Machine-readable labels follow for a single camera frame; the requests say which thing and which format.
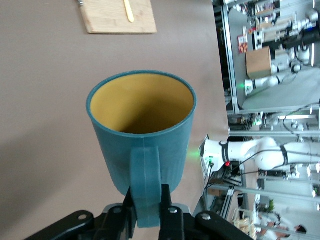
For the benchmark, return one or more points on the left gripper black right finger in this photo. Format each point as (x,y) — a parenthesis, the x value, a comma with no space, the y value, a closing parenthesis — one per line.
(180,227)

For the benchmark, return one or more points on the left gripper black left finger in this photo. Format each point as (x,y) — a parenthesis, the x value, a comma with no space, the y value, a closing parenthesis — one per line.
(110,227)

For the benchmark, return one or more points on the teal cup yellow inside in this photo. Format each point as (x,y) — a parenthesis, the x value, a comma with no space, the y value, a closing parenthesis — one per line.
(142,107)

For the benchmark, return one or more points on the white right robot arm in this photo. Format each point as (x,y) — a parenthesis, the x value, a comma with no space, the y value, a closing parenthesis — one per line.
(265,152)

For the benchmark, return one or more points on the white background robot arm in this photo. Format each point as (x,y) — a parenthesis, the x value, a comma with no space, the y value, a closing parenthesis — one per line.
(300,23)
(262,82)

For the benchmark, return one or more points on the grey background workbench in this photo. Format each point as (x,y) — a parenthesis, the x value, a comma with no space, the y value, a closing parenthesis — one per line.
(275,100)

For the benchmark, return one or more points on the cardboard box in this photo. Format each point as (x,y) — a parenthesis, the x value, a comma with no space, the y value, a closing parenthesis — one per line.
(258,62)

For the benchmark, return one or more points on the red poster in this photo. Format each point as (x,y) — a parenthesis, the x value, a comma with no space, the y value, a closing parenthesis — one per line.
(242,45)

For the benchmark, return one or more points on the bamboo cutting board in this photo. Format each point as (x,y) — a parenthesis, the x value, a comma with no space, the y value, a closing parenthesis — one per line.
(110,17)

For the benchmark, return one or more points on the yellow plastic fork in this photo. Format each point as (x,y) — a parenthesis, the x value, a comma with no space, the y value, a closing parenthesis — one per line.
(129,12)

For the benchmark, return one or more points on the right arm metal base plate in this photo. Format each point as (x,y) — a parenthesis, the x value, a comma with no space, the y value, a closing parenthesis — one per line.
(203,160)

